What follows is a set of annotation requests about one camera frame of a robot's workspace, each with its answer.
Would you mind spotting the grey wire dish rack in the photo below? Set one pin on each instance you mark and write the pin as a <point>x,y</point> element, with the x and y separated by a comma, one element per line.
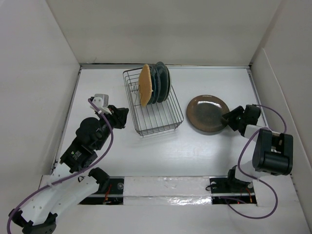
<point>153,118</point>

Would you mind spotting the teal scalloped plate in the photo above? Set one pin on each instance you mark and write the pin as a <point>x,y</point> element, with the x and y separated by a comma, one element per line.
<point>154,79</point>

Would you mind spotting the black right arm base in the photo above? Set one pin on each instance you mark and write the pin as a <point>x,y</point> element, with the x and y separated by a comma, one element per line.
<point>230,189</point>

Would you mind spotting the brown speckled plate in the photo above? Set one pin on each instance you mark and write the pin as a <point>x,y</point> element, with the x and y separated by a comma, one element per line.
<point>205,113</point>

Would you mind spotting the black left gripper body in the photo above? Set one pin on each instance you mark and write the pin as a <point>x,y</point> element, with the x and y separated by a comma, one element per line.
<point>114,119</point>

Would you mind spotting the woven bamboo plate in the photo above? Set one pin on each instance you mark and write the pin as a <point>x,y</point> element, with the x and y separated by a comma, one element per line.
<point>145,85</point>

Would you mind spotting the grey-blue round plate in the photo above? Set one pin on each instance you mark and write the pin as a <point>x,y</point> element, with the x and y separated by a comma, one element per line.
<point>164,81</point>

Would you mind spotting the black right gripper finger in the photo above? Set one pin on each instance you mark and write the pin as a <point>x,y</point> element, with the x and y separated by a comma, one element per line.
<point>237,112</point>
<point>231,122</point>

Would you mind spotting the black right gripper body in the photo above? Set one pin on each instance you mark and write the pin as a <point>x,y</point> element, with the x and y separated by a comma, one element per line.
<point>242,119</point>

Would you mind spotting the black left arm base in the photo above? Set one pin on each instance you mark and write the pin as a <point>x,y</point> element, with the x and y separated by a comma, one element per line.
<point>109,189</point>

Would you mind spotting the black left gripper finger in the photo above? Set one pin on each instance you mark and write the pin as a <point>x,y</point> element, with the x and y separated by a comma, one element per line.
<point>123,122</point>
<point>123,112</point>

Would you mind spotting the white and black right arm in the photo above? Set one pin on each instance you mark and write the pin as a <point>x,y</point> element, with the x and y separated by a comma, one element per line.
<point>266,152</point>

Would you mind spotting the silver mounting rail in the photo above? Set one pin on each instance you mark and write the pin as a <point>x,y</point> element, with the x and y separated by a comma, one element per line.
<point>166,190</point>

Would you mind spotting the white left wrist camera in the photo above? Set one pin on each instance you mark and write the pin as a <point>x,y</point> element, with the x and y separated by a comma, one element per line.
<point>101,101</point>

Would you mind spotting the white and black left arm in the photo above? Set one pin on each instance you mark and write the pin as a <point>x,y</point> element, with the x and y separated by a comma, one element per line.
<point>75,176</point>

